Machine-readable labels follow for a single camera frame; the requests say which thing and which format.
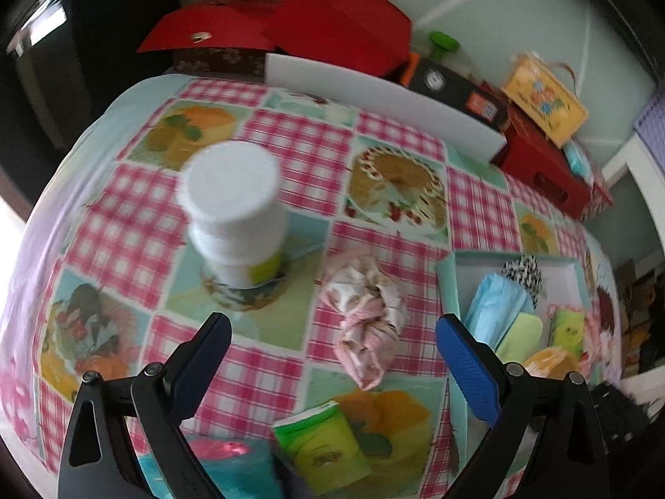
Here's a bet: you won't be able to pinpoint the light green cloth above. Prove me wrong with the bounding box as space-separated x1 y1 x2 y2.
496 312 543 364

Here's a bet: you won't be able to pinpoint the teal cardboard tray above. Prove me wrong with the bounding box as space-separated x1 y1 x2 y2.
435 251 604 498

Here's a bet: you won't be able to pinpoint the blue face mask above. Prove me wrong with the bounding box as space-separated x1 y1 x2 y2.
463 273 535 349

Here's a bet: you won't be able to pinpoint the pink knitted cloth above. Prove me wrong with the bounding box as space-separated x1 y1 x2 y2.
578 316 604 383

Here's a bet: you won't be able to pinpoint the green tissue pack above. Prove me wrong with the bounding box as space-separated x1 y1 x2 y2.
550 306 586 359
272 400 372 496

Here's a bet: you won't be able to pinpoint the leopard print scrunchie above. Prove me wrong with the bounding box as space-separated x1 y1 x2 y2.
500 254 543 308

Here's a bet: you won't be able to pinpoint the pale pink floral scrunchie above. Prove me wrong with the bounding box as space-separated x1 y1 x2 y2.
319 247 408 391

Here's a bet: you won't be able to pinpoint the teal plastic toy case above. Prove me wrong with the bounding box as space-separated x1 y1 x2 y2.
136 438 284 499

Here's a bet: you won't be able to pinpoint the checkered fruit print tablecloth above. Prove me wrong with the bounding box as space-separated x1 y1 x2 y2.
1 74 622 498

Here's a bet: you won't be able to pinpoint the white pill bottle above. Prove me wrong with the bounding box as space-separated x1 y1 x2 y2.
177 141 288 289

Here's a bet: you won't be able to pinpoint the patterned red gift box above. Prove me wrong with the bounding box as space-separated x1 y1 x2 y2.
579 146 613 222

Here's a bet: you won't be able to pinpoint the red cardboard box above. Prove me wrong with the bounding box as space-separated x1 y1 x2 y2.
493 105 591 219

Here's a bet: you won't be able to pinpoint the blue wet wipes pack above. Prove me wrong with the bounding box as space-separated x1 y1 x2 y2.
562 140 591 178

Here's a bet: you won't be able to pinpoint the white shelf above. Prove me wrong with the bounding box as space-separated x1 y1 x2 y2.
602 133 665 246

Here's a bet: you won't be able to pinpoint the purple perforated basket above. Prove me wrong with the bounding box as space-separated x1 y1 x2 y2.
633 82 665 173

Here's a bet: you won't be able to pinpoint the yellow children's gift case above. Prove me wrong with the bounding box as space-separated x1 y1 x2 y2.
502 53 589 149

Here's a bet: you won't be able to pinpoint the black pump box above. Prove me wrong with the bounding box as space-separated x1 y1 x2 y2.
400 53 510 132

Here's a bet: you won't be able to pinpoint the white foam board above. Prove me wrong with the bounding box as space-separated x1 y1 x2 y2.
265 53 506 162

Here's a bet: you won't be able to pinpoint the black cabinet with monitor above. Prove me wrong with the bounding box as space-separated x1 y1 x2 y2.
1 0 180 206

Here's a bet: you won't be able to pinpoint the red gift bags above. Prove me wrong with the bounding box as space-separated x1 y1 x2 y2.
138 0 411 77

